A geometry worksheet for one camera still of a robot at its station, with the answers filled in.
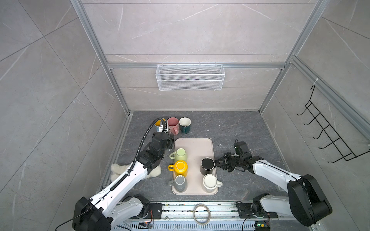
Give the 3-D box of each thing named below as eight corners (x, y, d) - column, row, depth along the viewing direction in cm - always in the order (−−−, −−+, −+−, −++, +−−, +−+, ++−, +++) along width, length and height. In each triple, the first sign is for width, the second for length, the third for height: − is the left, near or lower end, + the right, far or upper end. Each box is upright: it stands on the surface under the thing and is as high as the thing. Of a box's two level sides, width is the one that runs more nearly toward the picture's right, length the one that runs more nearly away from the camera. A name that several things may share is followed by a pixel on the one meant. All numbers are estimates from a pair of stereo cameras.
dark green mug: (179, 138, 105) (178, 129, 96) (179, 126, 112) (179, 117, 103) (190, 138, 105) (191, 129, 96) (190, 126, 112) (190, 117, 103)
